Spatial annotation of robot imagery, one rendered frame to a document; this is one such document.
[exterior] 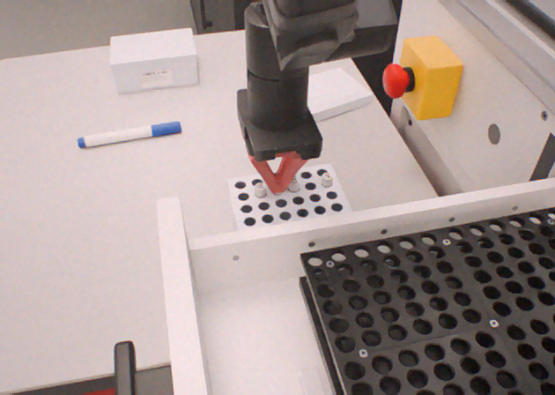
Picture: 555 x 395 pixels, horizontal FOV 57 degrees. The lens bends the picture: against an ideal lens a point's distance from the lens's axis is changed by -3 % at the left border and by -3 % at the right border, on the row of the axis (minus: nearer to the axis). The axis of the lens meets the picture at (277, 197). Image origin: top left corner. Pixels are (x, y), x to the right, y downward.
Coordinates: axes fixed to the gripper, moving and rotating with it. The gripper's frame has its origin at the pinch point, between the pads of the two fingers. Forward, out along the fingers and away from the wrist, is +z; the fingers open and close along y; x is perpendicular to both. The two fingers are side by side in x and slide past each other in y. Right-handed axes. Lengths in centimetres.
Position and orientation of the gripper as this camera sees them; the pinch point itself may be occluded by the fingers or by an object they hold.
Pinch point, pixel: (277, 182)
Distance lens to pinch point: 57.3
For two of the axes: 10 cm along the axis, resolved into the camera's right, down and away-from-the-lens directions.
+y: -2.2, -6.9, 6.9
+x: -9.8, 1.5, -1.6
